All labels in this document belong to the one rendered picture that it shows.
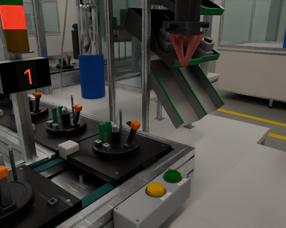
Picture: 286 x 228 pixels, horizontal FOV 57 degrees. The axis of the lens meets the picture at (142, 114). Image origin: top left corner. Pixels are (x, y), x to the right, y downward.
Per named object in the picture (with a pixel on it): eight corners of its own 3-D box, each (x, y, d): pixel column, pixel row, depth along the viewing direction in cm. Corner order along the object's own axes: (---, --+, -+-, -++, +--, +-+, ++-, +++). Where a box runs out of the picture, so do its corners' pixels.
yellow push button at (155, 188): (167, 193, 61) (167, 186, 60) (157, 201, 58) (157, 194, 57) (153, 187, 63) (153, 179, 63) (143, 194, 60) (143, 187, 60)
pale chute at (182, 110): (199, 120, 96) (208, 114, 93) (175, 129, 88) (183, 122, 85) (162, 59, 104) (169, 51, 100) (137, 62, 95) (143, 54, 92)
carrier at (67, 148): (171, 151, 81) (173, 112, 77) (116, 187, 63) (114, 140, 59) (115, 131, 95) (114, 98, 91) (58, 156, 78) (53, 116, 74)
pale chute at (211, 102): (217, 109, 107) (225, 104, 104) (197, 116, 99) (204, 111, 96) (182, 55, 115) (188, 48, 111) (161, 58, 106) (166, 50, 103)
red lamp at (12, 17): (30, 28, 61) (27, 6, 59) (9, 29, 57) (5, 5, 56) (20, 28, 64) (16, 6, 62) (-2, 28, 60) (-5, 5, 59)
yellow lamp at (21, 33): (34, 50, 63) (30, 29, 61) (13, 52, 59) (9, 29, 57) (23, 49, 66) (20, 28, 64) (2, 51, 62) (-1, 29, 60)
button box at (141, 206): (190, 197, 68) (191, 176, 66) (138, 248, 53) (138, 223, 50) (167, 186, 72) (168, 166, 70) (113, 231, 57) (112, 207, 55)
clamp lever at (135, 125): (133, 144, 75) (141, 123, 71) (128, 146, 73) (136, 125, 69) (124, 137, 76) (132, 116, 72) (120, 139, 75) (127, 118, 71)
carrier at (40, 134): (114, 131, 96) (113, 98, 91) (57, 156, 78) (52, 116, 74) (73, 116, 110) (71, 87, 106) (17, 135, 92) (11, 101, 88)
